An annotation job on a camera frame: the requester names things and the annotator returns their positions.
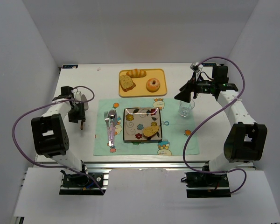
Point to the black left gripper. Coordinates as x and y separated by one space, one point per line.
78 115

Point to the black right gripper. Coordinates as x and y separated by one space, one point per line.
193 86

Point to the metal spatula wooden handle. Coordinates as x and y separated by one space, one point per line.
84 102

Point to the seeded bread slice small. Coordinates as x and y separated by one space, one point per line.
150 131

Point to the seeded bread slice large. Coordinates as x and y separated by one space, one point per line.
126 83

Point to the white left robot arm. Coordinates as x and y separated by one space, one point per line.
49 133

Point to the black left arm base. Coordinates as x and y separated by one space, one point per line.
76 184

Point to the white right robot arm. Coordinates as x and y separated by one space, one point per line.
246 139

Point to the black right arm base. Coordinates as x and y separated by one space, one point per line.
203 183

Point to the clear drinking glass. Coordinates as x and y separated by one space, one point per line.
186 108

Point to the blue label right corner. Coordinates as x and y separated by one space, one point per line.
209 64

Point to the blue label corner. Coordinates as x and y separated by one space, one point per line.
209 64
72 66

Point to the orange glazed donut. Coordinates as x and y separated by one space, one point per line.
153 85

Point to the light green printed placemat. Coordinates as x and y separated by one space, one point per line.
175 128

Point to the blue label left corner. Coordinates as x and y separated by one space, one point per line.
72 66

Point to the golden croissant roll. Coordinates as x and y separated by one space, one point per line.
136 73

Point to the square floral plate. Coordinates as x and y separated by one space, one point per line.
136 119

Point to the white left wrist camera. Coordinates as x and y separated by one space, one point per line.
77 95

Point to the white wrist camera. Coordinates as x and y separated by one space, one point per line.
77 95
196 67

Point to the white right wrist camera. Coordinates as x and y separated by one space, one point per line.
196 67

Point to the metal fork pink handle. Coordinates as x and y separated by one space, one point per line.
107 119

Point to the metal spoon pink handle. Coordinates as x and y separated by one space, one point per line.
110 124

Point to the aluminium front rail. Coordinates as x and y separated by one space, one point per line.
107 167

